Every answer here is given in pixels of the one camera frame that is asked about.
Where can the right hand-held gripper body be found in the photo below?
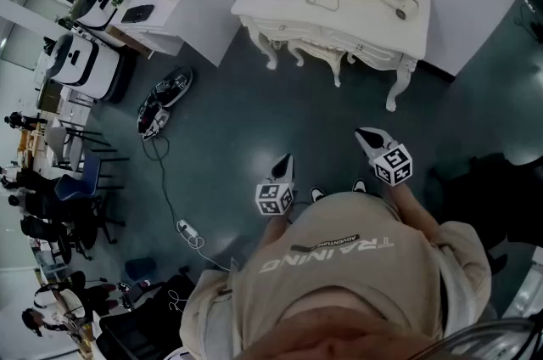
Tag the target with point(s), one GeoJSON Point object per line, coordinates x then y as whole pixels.
{"type": "Point", "coordinates": [394, 165]}

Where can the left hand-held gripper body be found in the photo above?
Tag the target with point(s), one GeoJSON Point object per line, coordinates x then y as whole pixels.
{"type": "Point", "coordinates": [273, 199]}

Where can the person's left forearm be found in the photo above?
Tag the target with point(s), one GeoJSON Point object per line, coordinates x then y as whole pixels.
{"type": "Point", "coordinates": [276, 227]}

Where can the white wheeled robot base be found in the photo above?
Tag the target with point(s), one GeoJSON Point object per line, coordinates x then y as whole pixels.
{"type": "Point", "coordinates": [99, 3]}
{"type": "Point", "coordinates": [82, 67]}

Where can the person's right forearm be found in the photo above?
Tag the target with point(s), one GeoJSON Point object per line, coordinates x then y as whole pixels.
{"type": "Point", "coordinates": [413, 209]}

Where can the person's left shoe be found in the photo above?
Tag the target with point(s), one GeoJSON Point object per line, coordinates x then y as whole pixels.
{"type": "Point", "coordinates": [317, 194]}

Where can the person's shoe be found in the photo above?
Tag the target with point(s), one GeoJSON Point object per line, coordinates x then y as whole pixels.
{"type": "Point", "coordinates": [317, 194]}
{"type": "Point", "coordinates": [359, 185]}

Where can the person's right shoe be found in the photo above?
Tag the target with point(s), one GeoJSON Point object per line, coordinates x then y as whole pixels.
{"type": "Point", "coordinates": [359, 185]}

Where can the small white extension socket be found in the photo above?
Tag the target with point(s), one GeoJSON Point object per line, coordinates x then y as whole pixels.
{"type": "Point", "coordinates": [187, 227]}

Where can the beige printed T-shirt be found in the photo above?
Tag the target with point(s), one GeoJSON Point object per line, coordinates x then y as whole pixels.
{"type": "Point", "coordinates": [339, 265]}

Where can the black chair with cloth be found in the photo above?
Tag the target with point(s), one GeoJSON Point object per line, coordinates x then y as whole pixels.
{"type": "Point", "coordinates": [488, 197]}

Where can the cream carved dressing table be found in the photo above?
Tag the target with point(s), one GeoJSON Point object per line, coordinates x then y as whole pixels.
{"type": "Point", "coordinates": [339, 27]}

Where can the black equipment case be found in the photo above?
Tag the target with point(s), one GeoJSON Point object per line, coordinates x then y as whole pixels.
{"type": "Point", "coordinates": [174, 84]}

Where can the spare hand-held gripper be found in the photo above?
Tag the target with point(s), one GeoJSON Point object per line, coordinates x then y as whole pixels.
{"type": "Point", "coordinates": [152, 120]}

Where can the person's face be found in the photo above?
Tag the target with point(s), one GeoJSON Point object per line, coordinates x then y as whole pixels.
{"type": "Point", "coordinates": [339, 341]}

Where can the black bag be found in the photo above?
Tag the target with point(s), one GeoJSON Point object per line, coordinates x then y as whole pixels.
{"type": "Point", "coordinates": [144, 324]}

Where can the white desk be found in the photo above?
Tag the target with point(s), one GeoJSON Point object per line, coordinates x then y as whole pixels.
{"type": "Point", "coordinates": [167, 10]}

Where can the blue chair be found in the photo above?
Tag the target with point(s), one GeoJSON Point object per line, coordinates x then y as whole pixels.
{"type": "Point", "coordinates": [78, 182]}

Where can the grey headset band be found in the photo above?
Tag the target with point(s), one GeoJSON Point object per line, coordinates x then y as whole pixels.
{"type": "Point", "coordinates": [496, 339]}

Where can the black keyboard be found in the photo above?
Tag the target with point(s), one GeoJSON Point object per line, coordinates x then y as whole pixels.
{"type": "Point", "coordinates": [138, 13]}

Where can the black office chair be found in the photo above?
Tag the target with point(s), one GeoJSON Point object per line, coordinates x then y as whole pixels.
{"type": "Point", "coordinates": [63, 222]}

